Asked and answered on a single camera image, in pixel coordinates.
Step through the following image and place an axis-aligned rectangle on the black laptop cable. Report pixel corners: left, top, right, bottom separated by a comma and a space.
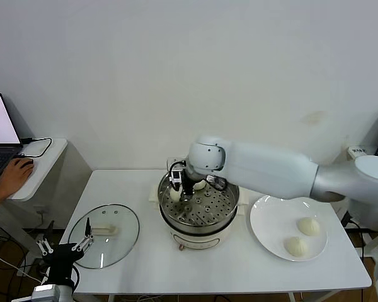
18, 137, 54, 159

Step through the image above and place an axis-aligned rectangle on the person's bare hand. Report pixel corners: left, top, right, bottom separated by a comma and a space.
0, 157, 35, 199

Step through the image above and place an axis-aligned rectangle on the white printed label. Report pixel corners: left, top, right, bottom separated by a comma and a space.
349, 146, 369, 159

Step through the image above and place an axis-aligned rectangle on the glass lid with cream handle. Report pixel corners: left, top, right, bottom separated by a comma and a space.
68, 203, 141, 270

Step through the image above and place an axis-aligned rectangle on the stainless steel steamer basket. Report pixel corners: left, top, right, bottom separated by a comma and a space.
157, 171, 241, 228

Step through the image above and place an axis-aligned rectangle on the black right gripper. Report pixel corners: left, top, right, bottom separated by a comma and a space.
180, 168, 205, 203

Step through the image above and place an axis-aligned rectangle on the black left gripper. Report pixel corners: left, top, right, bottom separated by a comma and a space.
36, 216, 95, 286

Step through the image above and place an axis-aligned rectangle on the white side table with mouse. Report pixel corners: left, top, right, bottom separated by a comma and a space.
0, 138, 94, 255

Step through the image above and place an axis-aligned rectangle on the black power adapter with cable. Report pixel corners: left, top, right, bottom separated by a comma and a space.
341, 210, 366, 260

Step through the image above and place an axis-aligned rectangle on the white round plate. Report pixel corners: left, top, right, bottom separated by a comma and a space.
249, 194, 329, 262

